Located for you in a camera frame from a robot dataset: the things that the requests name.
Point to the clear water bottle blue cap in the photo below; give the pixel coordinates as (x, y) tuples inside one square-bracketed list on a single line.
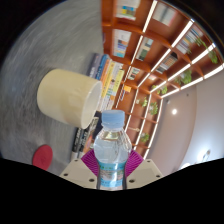
[(112, 150)]

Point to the ceiling lights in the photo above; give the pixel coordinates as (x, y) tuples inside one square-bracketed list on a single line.
[(174, 111)]

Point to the stack of colourful books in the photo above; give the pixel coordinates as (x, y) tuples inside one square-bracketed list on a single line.
[(108, 80)]

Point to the flat round red coaster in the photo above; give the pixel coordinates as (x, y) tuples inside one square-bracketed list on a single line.
[(42, 157)]

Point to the wooden shelf unit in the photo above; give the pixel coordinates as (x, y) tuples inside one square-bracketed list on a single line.
[(156, 43)]

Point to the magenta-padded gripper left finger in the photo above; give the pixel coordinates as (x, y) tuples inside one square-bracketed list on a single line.
[(78, 173)]

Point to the white ceramic mug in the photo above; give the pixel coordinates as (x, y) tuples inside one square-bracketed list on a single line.
[(65, 95)]

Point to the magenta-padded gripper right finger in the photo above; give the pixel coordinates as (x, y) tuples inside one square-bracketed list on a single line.
[(145, 173)]

